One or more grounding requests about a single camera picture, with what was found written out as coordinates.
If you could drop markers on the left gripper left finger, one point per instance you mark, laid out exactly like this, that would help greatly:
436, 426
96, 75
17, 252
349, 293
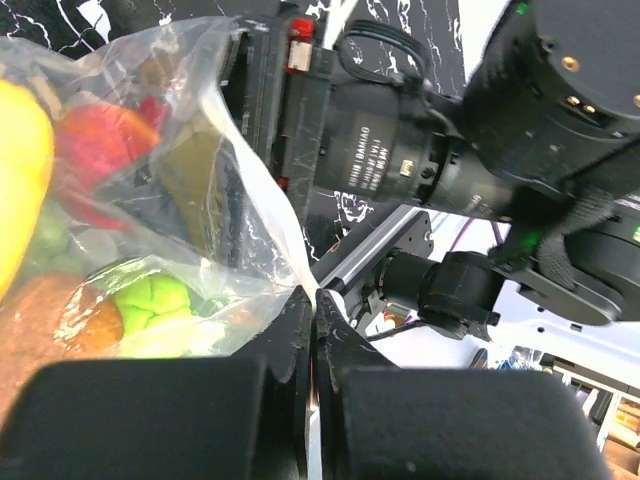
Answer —
238, 417

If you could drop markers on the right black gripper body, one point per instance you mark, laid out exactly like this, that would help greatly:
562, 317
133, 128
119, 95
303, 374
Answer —
358, 117

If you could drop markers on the green fake grape bunch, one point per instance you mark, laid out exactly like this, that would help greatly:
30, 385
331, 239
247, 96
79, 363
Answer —
50, 245

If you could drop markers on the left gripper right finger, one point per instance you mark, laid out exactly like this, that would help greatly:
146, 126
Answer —
379, 421

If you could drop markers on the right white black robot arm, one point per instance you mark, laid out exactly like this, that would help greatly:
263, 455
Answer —
545, 138

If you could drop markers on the red fake apple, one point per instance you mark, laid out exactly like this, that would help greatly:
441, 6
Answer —
95, 141

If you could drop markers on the green fake wrinkled fruit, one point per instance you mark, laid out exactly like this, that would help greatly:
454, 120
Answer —
152, 301

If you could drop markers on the brown fake kiwi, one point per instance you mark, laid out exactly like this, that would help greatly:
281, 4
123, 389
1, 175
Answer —
53, 317

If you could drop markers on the polka dot zip top bag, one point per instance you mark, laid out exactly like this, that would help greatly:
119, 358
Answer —
201, 206

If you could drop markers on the yellow fake mango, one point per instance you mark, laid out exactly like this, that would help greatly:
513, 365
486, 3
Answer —
27, 153

